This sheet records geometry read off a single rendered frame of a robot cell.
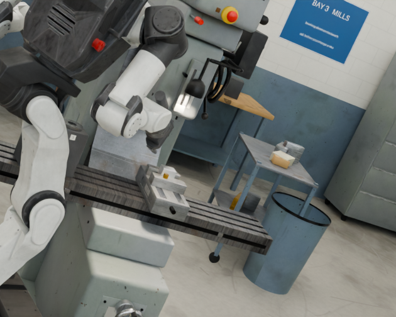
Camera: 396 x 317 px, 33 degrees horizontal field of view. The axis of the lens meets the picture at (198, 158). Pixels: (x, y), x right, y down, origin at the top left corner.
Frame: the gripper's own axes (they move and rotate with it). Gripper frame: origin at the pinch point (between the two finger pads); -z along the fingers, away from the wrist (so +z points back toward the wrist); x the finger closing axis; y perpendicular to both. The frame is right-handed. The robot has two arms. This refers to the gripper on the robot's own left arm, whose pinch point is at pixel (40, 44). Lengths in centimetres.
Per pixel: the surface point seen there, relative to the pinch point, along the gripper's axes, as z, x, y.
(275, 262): -245, 40, -143
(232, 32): -5, 55, -45
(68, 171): -27, -24, -35
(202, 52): -11, 43, -42
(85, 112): -63, 1, -14
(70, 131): -18.2, -13.3, -26.1
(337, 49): -465, 299, -62
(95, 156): -64, -10, -31
